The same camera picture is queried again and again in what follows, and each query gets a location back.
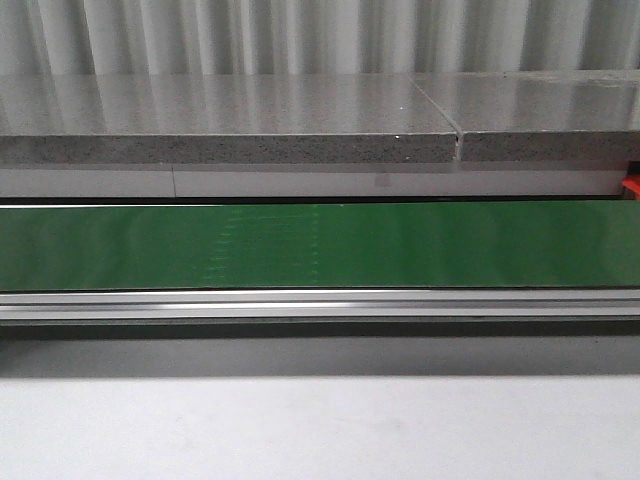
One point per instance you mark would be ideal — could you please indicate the aluminium conveyor side rail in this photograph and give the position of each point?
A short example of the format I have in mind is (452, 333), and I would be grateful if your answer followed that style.
(264, 306)

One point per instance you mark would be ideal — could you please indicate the white pleated curtain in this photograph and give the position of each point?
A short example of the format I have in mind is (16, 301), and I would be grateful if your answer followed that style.
(294, 37)

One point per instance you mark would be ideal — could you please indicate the green conveyor belt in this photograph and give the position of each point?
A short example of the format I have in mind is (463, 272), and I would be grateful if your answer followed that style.
(574, 243)

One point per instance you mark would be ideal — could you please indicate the red plastic tray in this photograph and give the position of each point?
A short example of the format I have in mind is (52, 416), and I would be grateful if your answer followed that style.
(631, 187)

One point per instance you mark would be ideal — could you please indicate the grey stone slab left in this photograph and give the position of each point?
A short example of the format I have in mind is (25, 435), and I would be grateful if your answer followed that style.
(183, 119)

